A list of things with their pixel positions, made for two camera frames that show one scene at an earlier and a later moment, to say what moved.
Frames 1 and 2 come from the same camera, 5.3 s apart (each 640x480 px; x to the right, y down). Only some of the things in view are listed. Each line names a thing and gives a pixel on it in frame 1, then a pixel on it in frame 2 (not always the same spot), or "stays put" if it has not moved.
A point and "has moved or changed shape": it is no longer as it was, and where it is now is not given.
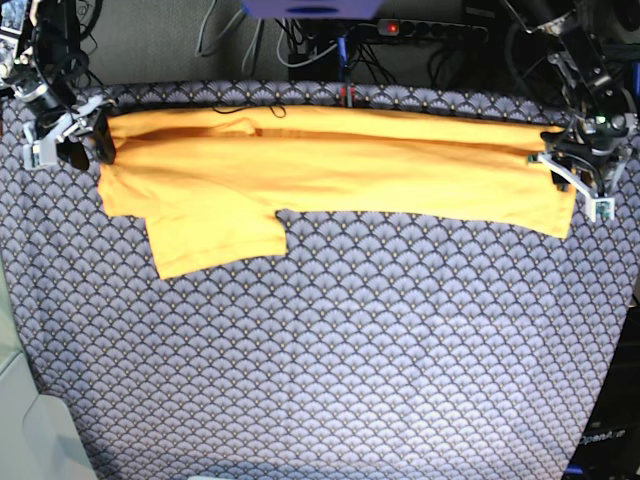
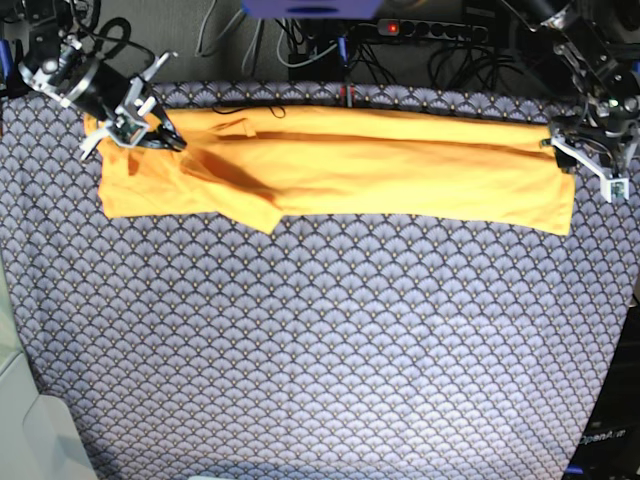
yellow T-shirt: (212, 181) has moved or changed shape
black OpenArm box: (610, 449) stays put
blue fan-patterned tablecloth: (371, 350) stays put
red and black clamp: (347, 95) stays put
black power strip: (425, 29) stays put
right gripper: (58, 123) to (131, 121)
